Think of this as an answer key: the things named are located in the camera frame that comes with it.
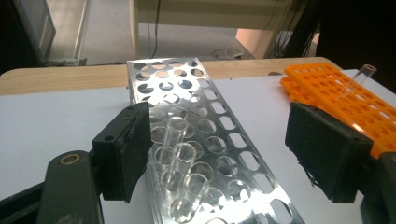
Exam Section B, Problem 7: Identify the dark cabinet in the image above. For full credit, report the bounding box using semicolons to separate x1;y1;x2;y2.
0;0;58;69

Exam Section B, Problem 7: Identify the perforated metal test tube rack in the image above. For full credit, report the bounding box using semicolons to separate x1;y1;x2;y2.
125;57;306;224

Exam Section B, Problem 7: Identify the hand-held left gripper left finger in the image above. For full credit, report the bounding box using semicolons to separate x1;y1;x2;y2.
92;102;153;203

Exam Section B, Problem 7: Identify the white metal post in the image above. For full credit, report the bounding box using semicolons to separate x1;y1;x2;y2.
72;0;92;61

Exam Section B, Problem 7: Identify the orange plastic test tube rack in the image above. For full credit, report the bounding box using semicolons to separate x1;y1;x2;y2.
279;63;396;161

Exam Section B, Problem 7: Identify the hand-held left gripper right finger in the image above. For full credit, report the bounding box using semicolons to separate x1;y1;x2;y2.
284;102;374;203

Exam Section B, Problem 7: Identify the black cable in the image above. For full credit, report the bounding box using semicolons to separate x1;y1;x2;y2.
150;0;163;59

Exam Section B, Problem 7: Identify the white cable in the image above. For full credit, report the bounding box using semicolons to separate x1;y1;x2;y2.
210;47;245;60

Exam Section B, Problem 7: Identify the bundle of dark cables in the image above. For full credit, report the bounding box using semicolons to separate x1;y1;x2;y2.
269;0;322;59

